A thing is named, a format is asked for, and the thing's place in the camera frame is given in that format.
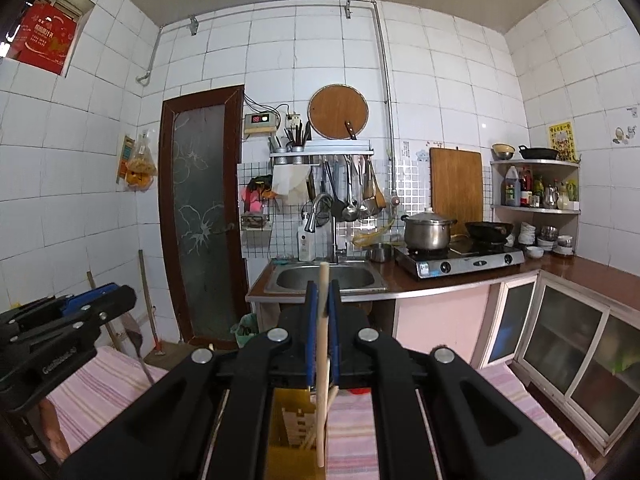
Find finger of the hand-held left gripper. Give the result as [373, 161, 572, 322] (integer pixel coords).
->
[0, 285, 138, 357]
[0, 283, 121, 331]

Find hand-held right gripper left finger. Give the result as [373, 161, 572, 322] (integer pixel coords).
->
[57, 280, 321, 480]

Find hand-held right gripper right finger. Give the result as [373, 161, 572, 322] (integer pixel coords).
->
[327, 280, 586, 480]

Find wooden chopstick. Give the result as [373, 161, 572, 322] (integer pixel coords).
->
[300, 386, 337, 450]
[316, 262, 332, 467]

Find yellow perforated utensil holder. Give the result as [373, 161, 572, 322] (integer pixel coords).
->
[265, 387, 332, 480]

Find person's left forearm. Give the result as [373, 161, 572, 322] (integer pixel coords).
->
[37, 395, 73, 463]

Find pink striped tablecloth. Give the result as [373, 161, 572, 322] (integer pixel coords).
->
[45, 345, 598, 480]

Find steel sink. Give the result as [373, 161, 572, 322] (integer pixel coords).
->
[264, 260, 388, 296]

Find green waste bin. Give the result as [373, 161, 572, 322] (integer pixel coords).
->
[230, 312, 259, 349]

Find white soap bottle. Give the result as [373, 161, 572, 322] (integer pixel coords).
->
[297, 212, 317, 262]

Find steel faucet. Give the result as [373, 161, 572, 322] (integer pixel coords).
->
[304, 192, 348, 263]

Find pink cabinet door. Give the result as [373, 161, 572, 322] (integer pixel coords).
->
[392, 284, 502, 361]

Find black ladle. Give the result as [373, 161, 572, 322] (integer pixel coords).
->
[324, 159, 347, 222]

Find steel ladle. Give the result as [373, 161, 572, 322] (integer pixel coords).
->
[344, 156, 360, 222]

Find brown frosted glass door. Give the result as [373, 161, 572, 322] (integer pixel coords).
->
[159, 85, 250, 348]

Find hanging orange snack bag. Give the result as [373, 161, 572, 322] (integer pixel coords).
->
[116, 132, 158, 192]

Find steel cooking pot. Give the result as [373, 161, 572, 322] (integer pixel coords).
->
[401, 206, 458, 252]

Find pink rubber glove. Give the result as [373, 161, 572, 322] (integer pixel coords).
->
[240, 176, 275, 216]

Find steel gas stove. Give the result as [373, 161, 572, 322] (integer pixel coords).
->
[394, 242, 526, 281]

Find white plastic bag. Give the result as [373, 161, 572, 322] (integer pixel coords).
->
[272, 165, 311, 202]

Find wooden spatula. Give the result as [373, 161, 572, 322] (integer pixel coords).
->
[371, 159, 389, 212]

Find narrow glass cabinet door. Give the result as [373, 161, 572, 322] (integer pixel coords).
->
[480, 277, 541, 368]

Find black wok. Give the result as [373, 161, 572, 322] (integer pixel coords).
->
[465, 221, 516, 243]

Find steel cup of dark chopsticks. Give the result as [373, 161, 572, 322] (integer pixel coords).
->
[282, 122, 312, 153]

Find rectangular wooden cutting board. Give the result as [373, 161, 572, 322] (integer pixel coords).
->
[430, 146, 485, 223]

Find round wooden cutting board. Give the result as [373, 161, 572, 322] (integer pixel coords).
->
[307, 83, 370, 141]

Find clear oil bottle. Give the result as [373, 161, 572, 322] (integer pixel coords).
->
[502, 166, 521, 207]

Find glass sliding cabinet doors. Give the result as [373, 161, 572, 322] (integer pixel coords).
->
[510, 270, 640, 456]

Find red cardboard box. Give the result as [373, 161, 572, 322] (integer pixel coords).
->
[7, 2, 78, 76]

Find black pan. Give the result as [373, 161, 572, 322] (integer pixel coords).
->
[517, 144, 561, 161]

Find wooden handled tool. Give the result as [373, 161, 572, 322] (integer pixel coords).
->
[137, 250, 167, 359]

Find steel wall utensil rack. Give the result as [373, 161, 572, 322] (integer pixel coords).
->
[269, 140, 375, 166]

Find beige wall controller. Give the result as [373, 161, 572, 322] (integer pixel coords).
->
[243, 112, 280, 136]

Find corner wall shelf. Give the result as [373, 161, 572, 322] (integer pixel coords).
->
[490, 159, 582, 216]

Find yellow wall poster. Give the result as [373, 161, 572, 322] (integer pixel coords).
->
[546, 120, 575, 162]

